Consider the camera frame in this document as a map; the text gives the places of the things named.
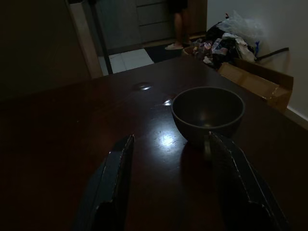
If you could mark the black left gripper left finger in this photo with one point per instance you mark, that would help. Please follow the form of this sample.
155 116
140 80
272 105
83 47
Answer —
109 183

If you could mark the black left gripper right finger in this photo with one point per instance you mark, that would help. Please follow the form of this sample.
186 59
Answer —
243 183

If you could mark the brown cardboard box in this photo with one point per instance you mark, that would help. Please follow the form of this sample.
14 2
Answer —
262 83

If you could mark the pile of mixed clothes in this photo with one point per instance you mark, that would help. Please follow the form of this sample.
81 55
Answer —
223 48

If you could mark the dark floor mat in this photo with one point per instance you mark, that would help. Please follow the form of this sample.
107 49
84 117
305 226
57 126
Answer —
163 52

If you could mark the white slipper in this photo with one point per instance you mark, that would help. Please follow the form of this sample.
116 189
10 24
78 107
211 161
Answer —
173 46

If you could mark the clear plastic bag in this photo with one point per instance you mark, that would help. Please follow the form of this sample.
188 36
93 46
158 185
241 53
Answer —
243 25

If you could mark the grey drawer cabinet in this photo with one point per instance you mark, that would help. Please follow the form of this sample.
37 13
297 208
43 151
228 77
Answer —
146 21

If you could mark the person in dark shorts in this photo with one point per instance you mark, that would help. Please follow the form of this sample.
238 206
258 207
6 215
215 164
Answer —
180 21

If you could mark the wooden door frame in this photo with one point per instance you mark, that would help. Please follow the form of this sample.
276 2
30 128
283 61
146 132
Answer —
86 38

